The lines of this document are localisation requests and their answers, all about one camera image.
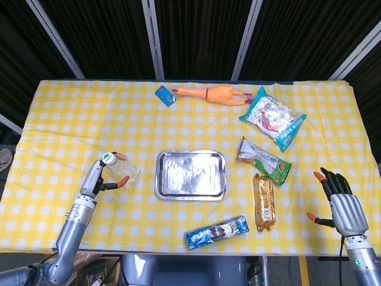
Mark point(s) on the gold foil biscuit pack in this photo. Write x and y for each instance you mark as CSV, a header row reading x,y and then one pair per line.
x,y
264,202

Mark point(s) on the transparent plastic water bottle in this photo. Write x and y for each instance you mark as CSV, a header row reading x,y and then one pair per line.
x,y
125,169

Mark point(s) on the green and silver snack packet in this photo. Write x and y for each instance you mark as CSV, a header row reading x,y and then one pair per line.
x,y
265,162

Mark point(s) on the white frame post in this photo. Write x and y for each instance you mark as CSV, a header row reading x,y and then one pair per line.
x,y
10,123
55,40
153,38
355,49
247,38

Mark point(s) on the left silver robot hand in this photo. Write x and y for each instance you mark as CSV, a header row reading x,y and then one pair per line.
x,y
93,178

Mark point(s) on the yellow white checked tablecloth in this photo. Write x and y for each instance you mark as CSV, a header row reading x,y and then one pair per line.
x,y
89,119

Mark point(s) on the blue sandwich cookie pack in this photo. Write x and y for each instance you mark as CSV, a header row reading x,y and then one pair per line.
x,y
217,233

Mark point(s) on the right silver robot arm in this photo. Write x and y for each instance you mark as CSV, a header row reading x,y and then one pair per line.
x,y
363,262

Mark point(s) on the small blue packet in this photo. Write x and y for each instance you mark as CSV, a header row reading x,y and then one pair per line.
x,y
165,96

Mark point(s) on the rectangular stainless steel tray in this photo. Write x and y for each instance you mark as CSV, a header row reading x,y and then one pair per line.
x,y
190,175

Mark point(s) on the teal and silver snack bag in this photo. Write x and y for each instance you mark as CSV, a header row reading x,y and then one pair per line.
x,y
274,119

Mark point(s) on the orange rubber chicken toy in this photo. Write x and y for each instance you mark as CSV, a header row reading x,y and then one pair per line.
x,y
218,93

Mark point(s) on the grey shoe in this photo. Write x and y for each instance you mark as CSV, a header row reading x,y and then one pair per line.
x,y
5,159

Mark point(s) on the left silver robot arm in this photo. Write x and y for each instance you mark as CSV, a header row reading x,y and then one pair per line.
x,y
73,232

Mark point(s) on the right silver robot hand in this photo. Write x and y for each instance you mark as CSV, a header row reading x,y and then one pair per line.
x,y
348,208

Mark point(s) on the grey robot torso base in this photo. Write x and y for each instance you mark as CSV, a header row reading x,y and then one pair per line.
x,y
184,271

